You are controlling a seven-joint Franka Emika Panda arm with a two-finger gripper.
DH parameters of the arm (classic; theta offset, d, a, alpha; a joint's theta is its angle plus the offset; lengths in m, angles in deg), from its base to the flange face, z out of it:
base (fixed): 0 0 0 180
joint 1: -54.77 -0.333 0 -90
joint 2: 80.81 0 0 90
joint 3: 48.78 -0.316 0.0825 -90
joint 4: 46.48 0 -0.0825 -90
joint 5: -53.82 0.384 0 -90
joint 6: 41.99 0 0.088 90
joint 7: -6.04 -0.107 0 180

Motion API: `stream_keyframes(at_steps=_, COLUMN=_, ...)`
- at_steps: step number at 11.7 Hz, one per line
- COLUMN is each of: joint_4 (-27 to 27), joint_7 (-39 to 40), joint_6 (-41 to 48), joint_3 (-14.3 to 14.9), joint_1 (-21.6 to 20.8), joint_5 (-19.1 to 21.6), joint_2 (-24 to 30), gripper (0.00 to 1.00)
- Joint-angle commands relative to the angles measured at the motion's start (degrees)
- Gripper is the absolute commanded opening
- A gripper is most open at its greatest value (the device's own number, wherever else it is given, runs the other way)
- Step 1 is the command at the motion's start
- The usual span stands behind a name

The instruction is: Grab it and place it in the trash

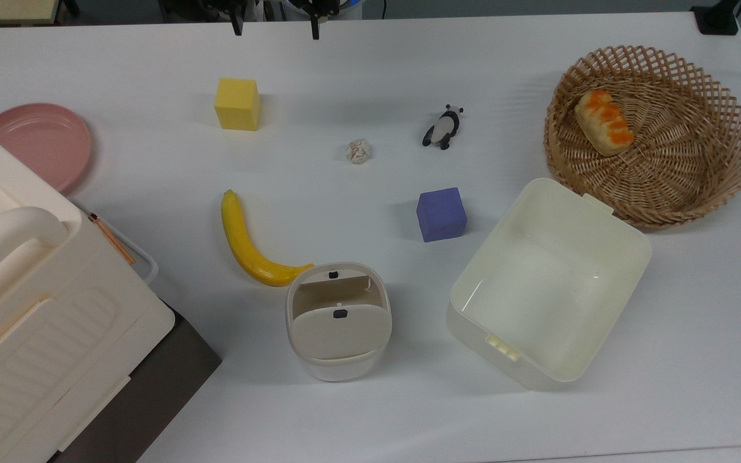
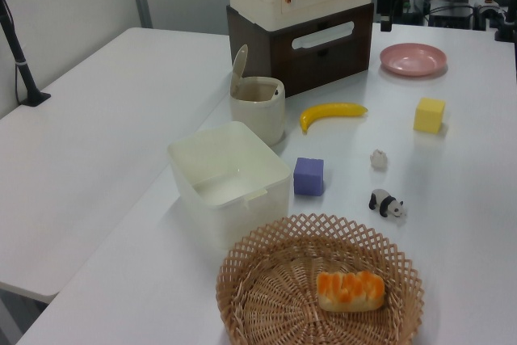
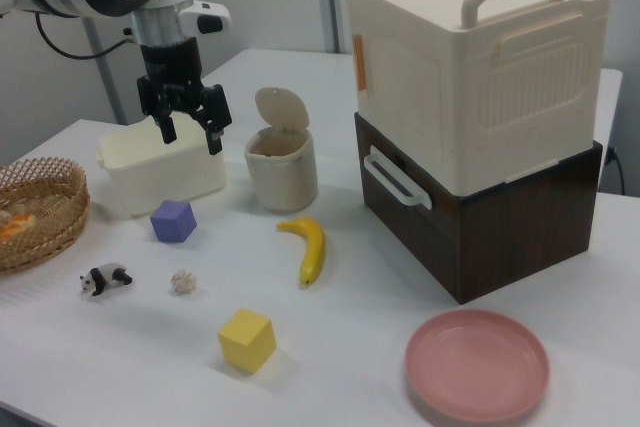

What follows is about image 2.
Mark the white paper ball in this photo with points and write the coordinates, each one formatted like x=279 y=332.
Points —
x=379 y=159

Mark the cream trash can with lid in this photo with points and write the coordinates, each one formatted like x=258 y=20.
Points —
x=258 y=119

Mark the pink plate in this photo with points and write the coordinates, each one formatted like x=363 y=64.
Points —
x=412 y=60

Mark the black desk equipment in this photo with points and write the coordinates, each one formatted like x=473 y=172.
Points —
x=450 y=18

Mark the yellow foam cube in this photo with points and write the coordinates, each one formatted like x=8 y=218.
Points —
x=429 y=116

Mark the yellow plastic banana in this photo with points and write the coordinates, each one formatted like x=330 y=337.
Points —
x=323 y=112

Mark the purple foam cube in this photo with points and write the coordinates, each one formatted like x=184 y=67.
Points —
x=308 y=177

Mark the panda toy figure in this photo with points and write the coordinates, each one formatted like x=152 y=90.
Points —
x=383 y=201

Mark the white square plastic container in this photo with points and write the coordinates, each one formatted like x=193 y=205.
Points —
x=210 y=159

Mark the orange glazed bread loaf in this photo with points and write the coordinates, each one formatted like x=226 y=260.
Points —
x=349 y=290

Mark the woven wicker basket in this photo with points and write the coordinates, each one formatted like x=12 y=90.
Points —
x=278 y=300

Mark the black clamp mount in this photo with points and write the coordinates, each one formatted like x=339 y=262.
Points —
x=507 y=28

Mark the black camera stand pole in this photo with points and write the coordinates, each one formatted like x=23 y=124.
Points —
x=20 y=66

